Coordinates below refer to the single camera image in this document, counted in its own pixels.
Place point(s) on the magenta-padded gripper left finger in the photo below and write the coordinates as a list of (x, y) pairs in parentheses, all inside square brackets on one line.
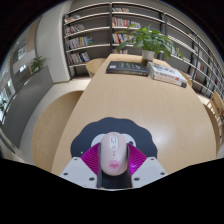
[(77, 170)]

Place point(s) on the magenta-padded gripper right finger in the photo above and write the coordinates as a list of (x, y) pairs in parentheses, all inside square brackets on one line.
[(148, 170)]

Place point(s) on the pink white computer mouse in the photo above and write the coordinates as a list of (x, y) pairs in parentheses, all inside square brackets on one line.
[(113, 155)]

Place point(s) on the dark cartoon-eyed mouse pad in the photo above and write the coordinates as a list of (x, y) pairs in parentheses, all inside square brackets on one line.
[(140, 135)]

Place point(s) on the thin white book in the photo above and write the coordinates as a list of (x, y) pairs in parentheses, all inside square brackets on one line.
[(170, 81)]

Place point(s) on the wooden tables and chairs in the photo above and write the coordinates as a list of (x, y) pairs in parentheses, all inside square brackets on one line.
[(216, 103)]

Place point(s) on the thick white book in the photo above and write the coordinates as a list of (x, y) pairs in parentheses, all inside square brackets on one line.
[(165, 70)]

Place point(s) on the black book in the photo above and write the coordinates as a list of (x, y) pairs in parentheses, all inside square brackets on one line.
[(126, 67)]

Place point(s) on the small green floor plant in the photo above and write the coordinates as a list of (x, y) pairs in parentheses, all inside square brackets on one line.
[(37, 64)]

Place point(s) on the green potted plant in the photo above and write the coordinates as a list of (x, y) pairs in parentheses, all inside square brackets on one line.
[(151, 40)]

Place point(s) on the grey bookshelf unit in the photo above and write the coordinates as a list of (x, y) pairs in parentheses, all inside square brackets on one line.
[(96, 30)]

